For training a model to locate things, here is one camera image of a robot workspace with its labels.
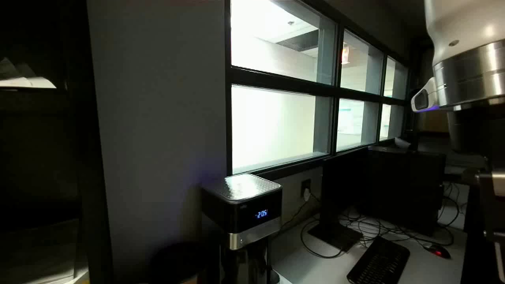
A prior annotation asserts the black mouse with red light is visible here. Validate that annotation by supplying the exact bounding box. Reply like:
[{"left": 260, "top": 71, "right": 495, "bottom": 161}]
[{"left": 428, "top": 245, "right": 453, "bottom": 260}]

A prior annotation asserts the black keyboard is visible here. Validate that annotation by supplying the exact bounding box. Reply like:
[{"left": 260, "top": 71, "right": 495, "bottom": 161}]
[{"left": 346, "top": 235, "right": 412, "bottom": 284}]

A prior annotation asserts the grey metal post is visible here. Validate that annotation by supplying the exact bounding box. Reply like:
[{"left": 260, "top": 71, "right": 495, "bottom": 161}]
[{"left": 475, "top": 167, "right": 505, "bottom": 284}]

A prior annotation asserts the black computer monitor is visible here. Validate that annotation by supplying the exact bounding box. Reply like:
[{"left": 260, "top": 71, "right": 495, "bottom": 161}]
[{"left": 306, "top": 148, "right": 369, "bottom": 252}]

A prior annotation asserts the black silver coffee machine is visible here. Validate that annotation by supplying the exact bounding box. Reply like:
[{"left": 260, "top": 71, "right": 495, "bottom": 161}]
[{"left": 199, "top": 172, "right": 284, "bottom": 284}]

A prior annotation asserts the white paper sheet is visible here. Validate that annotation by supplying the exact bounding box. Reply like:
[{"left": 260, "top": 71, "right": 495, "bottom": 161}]
[{"left": 0, "top": 55, "right": 58, "bottom": 92}]

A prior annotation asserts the black computer tower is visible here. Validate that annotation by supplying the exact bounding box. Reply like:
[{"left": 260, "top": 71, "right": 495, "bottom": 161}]
[{"left": 366, "top": 145, "right": 448, "bottom": 237}]

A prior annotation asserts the black window frame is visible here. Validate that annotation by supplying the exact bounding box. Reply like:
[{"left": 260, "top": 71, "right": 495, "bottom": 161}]
[{"left": 224, "top": 0, "right": 417, "bottom": 178}]

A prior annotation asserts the black cable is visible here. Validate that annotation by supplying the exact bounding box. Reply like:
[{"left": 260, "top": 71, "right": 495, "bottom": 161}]
[{"left": 298, "top": 199, "right": 349, "bottom": 260}]

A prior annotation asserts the wall power outlet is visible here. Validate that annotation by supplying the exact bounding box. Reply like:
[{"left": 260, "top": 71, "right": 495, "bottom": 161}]
[{"left": 300, "top": 178, "right": 312, "bottom": 202}]

